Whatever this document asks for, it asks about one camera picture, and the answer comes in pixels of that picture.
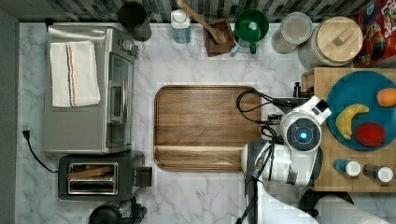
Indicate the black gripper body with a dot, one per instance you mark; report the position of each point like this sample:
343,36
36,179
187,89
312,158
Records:
299,97

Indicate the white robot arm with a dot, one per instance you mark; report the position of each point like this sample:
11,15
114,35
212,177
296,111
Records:
288,152

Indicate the yellow plush banana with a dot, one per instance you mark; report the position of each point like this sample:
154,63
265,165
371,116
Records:
344,119

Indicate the blue round plate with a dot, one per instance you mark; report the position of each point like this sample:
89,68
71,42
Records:
361,88

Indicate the plastic container with clear lid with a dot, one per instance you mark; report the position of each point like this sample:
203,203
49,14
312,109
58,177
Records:
294,30

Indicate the jar with wooden lid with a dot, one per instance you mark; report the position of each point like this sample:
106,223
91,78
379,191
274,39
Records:
335,42

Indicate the green mug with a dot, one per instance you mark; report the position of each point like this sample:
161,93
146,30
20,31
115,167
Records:
250,28

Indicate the red plush apple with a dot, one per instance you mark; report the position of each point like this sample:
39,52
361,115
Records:
370,134

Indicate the blue white-capped shaker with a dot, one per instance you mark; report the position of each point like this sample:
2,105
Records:
348,167

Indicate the wooden cutting board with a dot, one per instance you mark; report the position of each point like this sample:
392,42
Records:
199,128

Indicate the wooden spoon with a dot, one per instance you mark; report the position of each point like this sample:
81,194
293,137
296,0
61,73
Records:
216,33

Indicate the orange plush orange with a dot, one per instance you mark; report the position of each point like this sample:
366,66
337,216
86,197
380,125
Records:
386,97

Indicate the dark white-capped shaker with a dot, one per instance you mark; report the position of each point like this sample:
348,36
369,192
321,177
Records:
381,173

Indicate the red Froot Loops cereal box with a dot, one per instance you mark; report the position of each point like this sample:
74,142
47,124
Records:
378,26

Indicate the clear white-capped bottle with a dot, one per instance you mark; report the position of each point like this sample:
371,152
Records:
181,25

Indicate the dark cylindrical cup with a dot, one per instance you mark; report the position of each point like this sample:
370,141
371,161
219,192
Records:
134,18

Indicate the silver toaster oven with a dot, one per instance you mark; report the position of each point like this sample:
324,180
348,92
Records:
94,129

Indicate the white striped dish towel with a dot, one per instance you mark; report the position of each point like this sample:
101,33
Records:
74,79

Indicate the black silver toaster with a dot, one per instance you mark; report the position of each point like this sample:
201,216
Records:
103,178

